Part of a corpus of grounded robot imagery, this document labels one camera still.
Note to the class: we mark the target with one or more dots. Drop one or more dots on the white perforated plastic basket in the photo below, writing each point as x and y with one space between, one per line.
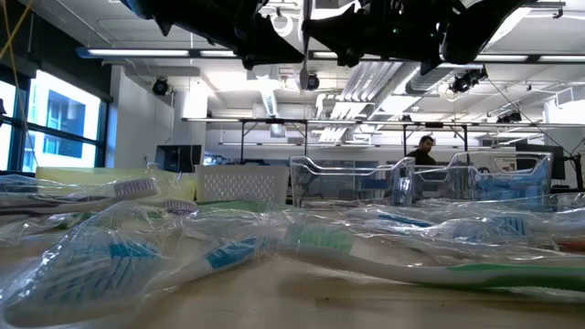
242 183

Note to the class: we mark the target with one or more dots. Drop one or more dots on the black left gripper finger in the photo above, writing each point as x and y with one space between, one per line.
269 48

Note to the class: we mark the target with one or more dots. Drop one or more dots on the black ceiling camera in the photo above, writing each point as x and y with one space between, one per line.
311 81
160 86

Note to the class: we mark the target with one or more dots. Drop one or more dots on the blue toothbrush in clear wrapper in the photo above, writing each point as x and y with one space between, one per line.
91 274
404 220

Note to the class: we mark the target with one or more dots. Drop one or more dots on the large window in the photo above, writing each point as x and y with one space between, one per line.
64 119

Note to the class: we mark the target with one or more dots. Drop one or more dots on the clear plastic bin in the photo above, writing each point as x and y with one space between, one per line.
503 178
347 183

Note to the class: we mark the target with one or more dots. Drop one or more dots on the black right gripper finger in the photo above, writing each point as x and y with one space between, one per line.
338 36

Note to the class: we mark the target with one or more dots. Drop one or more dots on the yellow plastic bin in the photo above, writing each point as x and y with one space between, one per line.
91 176

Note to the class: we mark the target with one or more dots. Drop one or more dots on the person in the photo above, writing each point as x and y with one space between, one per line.
422 155

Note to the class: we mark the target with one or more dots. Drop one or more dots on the green toothbrush in clear wrapper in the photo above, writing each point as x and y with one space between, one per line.
411 269

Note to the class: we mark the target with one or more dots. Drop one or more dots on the black ceiling device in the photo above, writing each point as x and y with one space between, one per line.
466 80

